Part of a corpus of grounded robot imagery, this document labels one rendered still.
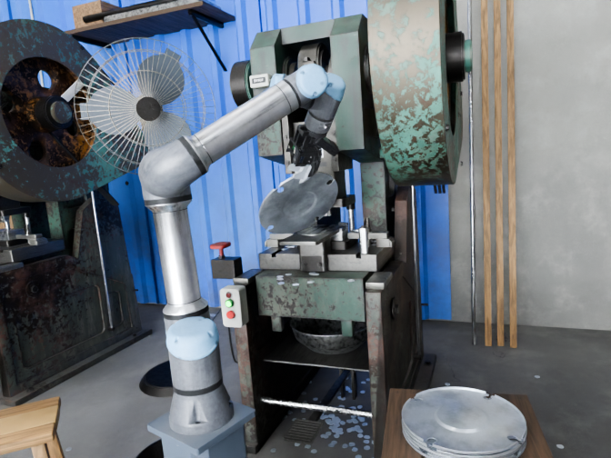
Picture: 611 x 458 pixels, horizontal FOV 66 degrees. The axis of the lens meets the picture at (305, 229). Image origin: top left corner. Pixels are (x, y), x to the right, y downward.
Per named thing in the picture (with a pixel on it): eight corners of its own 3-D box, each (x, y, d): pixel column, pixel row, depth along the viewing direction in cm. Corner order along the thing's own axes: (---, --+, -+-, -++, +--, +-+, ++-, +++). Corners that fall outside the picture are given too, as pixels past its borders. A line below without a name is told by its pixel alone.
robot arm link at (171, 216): (171, 373, 116) (133, 149, 107) (168, 350, 130) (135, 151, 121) (220, 361, 119) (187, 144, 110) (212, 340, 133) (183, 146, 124)
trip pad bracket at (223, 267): (238, 310, 169) (233, 257, 166) (215, 309, 173) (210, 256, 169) (246, 304, 174) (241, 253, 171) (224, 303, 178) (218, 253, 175)
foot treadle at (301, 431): (312, 457, 148) (311, 443, 148) (283, 453, 152) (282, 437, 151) (359, 373, 202) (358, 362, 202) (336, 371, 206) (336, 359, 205)
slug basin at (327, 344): (365, 365, 165) (364, 338, 163) (277, 357, 177) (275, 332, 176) (385, 330, 196) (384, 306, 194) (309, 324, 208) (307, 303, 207)
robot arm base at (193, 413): (197, 443, 103) (192, 401, 101) (156, 423, 112) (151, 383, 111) (246, 411, 115) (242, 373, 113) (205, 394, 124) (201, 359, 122)
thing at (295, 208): (350, 196, 167) (349, 194, 168) (314, 158, 143) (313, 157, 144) (287, 243, 173) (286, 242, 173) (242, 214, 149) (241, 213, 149)
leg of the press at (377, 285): (406, 482, 150) (395, 202, 136) (372, 476, 154) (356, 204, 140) (436, 360, 235) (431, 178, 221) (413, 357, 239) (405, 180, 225)
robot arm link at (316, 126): (325, 105, 135) (339, 123, 130) (321, 119, 138) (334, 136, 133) (304, 106, 131) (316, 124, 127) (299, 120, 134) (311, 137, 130)
